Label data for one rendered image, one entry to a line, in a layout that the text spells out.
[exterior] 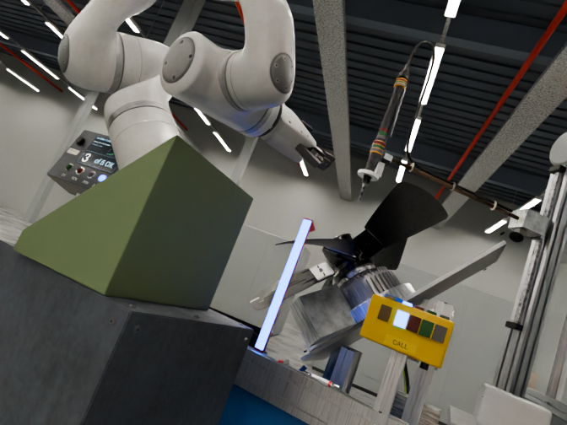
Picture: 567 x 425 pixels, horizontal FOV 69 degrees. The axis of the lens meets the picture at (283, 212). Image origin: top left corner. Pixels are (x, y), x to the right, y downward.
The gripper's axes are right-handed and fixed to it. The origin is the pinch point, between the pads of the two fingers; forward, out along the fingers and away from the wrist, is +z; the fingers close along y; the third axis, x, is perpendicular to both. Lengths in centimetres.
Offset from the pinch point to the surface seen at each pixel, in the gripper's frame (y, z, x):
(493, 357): 17, 631, -119
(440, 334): 34.9, 22.1, -7.1
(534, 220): 11, 105, 23
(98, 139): -63, 1, -54
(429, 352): 36.4, 21.9, -10.7
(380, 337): 29.8, 19.7, -16.5
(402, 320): 29.3, 20.5, -11.1
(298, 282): -6, 54, -44
